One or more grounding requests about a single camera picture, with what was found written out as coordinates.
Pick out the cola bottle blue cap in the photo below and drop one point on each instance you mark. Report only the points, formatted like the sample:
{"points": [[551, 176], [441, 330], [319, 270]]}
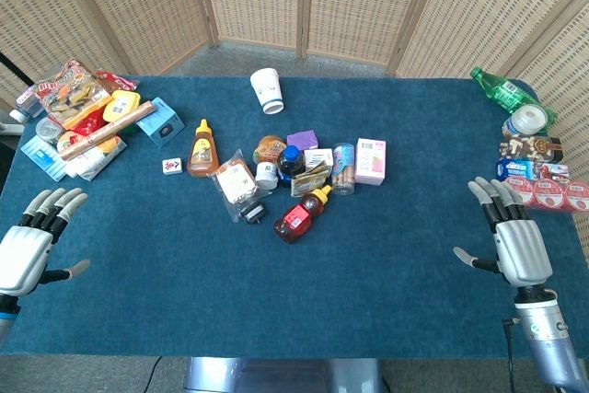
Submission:
{"points": [[291, 163]]}

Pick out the wicker folding screen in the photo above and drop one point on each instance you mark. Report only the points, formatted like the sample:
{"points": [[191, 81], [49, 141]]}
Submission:
{"points": [[349, 2]]}

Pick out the green plastic bottle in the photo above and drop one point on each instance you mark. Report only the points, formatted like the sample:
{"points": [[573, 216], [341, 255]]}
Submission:
{"points": [[506, 89]]}

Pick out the white mahjong tile red print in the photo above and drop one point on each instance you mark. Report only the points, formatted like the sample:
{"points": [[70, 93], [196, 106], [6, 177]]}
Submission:
{"points": [[172, 166]]}

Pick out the blue tissue pack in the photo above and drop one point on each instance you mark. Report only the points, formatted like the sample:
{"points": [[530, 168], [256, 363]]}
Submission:
{"points": [[43, 158]]}

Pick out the white paper cup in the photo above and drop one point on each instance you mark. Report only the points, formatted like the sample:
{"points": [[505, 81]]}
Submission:
{"points": [[268, 89]]}

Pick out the red-label honey bottle yellow cap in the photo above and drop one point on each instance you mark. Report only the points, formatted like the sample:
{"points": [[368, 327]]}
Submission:
{"points": [[296, 220]]}

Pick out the blue felt table cloth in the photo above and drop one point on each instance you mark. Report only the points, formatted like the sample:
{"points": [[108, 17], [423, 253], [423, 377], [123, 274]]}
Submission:
{"points": [[294, 282]]}

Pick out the purple box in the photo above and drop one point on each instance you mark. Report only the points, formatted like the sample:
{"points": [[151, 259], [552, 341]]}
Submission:
{"points": [[302, 140]]}

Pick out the small white jar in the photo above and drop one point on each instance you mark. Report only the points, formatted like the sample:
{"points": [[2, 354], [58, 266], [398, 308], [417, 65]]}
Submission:
{"points": [[266, 176]]}

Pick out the red-lid yogurt cup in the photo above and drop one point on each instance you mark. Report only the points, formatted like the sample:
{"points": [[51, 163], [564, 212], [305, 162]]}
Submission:
{"points": [[550, 194], [579, 196], [520, 189]]}

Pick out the small white box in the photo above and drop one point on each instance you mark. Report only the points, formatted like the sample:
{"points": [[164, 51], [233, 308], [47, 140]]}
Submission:
{"points": [[318, 157]]}

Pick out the white bag orange print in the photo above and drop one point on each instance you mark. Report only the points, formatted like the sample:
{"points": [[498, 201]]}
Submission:
{"points": [[99, 158]]}

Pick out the orange jelly cup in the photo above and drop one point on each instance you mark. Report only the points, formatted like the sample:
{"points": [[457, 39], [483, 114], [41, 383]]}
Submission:
{"points": [[268, 144]]}

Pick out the light blue speaker box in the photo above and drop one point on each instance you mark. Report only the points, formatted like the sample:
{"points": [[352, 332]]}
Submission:
{"points": [[161, 123]]}

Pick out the pink box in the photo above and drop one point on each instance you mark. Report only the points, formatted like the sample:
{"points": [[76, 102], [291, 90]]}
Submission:
{"points": [[370, 163]]}

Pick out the yellow plastic container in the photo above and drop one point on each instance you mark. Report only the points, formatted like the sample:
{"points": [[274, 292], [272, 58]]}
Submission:
{"points": [[122, 104]]}

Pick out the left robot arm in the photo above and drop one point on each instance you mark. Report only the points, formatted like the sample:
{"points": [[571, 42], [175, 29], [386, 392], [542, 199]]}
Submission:
{"points": [[5, 315]]}

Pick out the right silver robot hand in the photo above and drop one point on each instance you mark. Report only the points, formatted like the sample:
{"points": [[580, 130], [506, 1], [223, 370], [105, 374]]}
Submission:
{"points": [[522, 250]]}

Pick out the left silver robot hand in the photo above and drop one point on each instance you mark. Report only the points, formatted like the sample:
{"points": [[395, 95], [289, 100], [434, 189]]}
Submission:
{"points": [[23, 255]]}

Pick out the brown chocolate box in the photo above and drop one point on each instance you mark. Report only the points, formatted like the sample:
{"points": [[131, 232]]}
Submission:
{"points": [[529, 149]]}

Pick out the black power adapter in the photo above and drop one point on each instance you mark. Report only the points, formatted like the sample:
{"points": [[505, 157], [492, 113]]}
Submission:
{"points": [[252, 214]]}

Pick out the small red snack packet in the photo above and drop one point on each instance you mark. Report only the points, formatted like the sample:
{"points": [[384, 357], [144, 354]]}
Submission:
{"points": [[117, 80]]}

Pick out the yellow seasoning sachet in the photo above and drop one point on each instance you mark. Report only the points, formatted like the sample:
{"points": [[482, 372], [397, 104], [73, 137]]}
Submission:
{"points": [[310, 181]]}

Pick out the clear biscuit stick jar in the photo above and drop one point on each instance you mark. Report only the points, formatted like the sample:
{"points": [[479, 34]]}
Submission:
{"points": [[343, 167]]}

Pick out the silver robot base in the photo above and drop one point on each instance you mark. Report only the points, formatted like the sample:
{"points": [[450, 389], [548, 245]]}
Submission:
{"points": [[280, 377]]}

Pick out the large red snack bag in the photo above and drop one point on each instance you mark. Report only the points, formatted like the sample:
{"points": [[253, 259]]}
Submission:
{"points": [[69, 89]]}

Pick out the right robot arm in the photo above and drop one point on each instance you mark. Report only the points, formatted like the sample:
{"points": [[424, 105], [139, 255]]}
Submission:
{"points": [[545, 338]]}

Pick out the round clear-lid can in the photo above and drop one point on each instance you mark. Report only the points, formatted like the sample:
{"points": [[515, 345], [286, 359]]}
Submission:
{"points": [[48, 130]]}

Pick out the clear bottle white cap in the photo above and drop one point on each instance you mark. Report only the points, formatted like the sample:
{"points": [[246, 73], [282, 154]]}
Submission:
{"points": [[529, 119]]}

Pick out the sliced bread in clear bag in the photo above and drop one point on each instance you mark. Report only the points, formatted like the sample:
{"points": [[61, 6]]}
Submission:
{"points": [[234, 181]]}

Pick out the shiny red packet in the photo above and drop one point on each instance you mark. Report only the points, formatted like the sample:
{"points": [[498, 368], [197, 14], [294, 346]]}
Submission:
{"points": [[89, 123]]}

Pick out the amber honey bottle orange cap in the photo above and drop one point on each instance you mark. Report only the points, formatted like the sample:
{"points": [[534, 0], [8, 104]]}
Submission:
{"points": [[202, 151]]}

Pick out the blue snack pack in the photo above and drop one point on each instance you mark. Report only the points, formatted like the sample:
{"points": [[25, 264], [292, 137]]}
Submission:
{"points": [[524, 168]]}

